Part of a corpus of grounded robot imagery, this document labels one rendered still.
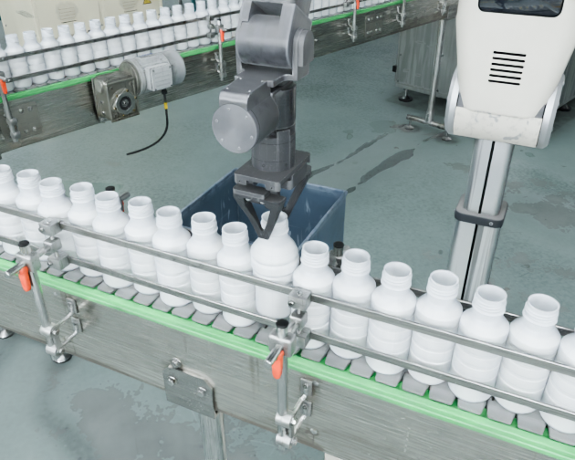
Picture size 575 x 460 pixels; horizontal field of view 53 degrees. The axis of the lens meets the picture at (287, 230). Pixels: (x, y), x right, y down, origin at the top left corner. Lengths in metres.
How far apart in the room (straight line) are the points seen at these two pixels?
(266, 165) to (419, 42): 4.08
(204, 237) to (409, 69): 4.08
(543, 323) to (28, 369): 2.03
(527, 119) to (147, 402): 1.57
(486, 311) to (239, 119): 0.37
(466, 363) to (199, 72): 1.93
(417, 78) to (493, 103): 3.59
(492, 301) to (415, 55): 4.13
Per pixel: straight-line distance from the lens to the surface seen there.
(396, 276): 0.79
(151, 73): 2.15
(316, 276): 0.80
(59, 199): 1.04
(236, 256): 0.84
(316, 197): 1.44
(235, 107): 0.64
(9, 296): 1.22
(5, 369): 2.50
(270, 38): 0.68
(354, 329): 0.82
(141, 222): 0.93
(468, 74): 1.24
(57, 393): 2.33
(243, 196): 0.74
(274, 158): 0.73
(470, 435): 0.85
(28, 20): 4.73
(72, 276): 1.09
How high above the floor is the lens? 1.60
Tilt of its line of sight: 32 degrees down
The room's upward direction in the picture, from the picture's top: straight up
